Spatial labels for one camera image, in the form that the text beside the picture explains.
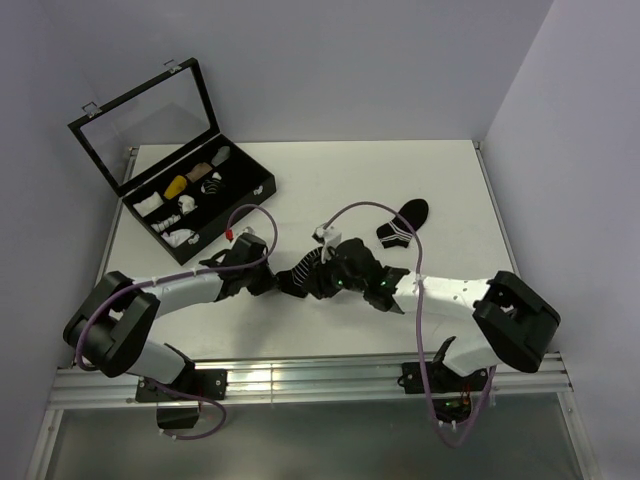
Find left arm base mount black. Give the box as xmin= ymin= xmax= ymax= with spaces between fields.
xmin=135 ymin=369 xmax=228 ymax=440

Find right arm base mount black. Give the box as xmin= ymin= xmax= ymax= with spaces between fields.
xmin=397 ymin=362 xmax=488 ymax=423

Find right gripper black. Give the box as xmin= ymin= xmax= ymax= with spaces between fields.
xmin=301 ymin=245 xmax=367 ymax=300

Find white grey rolled sock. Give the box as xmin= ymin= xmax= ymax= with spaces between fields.
xmin=178 ymin=195 xmax=197 ymax=216

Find black sock thin white stripes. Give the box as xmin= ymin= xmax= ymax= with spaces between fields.
xmin=276 ymin=247 xmax=322 ymax=298

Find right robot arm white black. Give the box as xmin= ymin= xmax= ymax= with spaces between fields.
xmin=303 ymin=238 xmax=561 ymax=390

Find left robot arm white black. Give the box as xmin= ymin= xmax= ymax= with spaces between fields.
xmin=63 ymin=233 xmax=276 ymax=399

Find tan rolled sock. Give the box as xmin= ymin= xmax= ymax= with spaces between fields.
xmin=185 ymin=162 xmax=212 ymax=183

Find white black patterned rolled sock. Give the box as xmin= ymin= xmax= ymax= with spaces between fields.
xmin=151 ymin=214 xmax=181 ymax=233

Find yellow rolled sock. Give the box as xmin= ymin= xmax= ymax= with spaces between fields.
xmin=163 ymin=175 xmax=189 ymax=200

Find white crumpled sock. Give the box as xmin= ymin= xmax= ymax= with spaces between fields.
xmin=161 ymin=229 xmax=195 ymax=248

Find black white striped rolled sock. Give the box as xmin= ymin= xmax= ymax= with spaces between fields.
xmin=200 ymin=172 xmax=224 ymax=195

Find black display case with lid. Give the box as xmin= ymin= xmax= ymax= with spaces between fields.
xmin=68 ymin=58 xmax=277 ymax=265

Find black ankle sock white cuff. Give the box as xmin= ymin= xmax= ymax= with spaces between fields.
xmin=376 ymin=199 xmax=430 ymax=249

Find aluminium frame rail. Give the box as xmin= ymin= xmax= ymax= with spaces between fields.
xmin=46 ymin=353 xmax=573 ymax=410

